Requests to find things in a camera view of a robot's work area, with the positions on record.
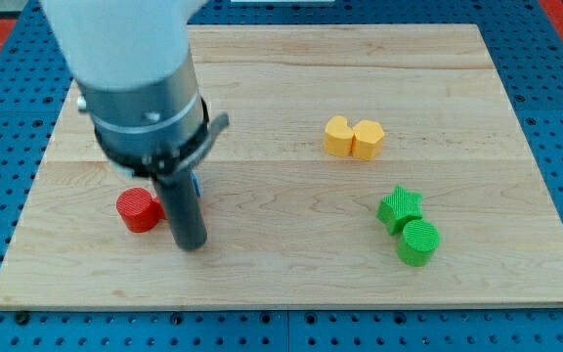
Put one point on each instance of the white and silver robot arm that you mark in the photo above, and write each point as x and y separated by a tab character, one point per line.
132	62

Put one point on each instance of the yellow heart block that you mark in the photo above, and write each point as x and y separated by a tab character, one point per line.
338	137

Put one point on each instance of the green star block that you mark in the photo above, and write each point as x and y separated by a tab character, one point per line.
399	208

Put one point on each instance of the light wooden board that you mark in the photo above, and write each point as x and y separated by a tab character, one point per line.
289	225

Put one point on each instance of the blue block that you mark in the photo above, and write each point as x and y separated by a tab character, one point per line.
196	185

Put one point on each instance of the yellow hexagon block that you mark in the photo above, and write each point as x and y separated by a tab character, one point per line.
368	140

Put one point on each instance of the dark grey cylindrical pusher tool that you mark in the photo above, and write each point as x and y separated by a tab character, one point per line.
178	197

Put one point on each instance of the red cylinder block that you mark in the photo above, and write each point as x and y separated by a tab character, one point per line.
137	210

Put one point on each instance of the green cylinder block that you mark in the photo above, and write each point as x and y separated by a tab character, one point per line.
418	242

